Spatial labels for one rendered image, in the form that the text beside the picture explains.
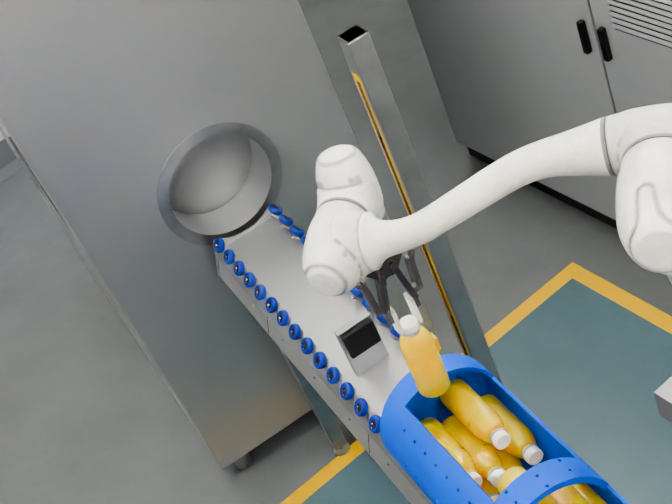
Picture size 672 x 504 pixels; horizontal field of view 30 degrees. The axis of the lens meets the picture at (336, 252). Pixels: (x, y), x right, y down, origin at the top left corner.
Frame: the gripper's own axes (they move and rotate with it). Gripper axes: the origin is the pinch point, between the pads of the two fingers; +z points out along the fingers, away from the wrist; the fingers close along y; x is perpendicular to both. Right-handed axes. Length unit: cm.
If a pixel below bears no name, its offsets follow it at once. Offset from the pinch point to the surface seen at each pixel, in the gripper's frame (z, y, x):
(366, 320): 41, -4, -51
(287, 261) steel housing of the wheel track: 55, -4, -108
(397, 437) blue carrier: 32.2, 11.1, -4.1
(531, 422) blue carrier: 40.3, -14.6, 6.8
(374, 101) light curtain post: -5, -32, -64
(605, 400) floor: 148, -71, -74
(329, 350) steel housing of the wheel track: 55, 5, -65
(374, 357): 53, -2, -51
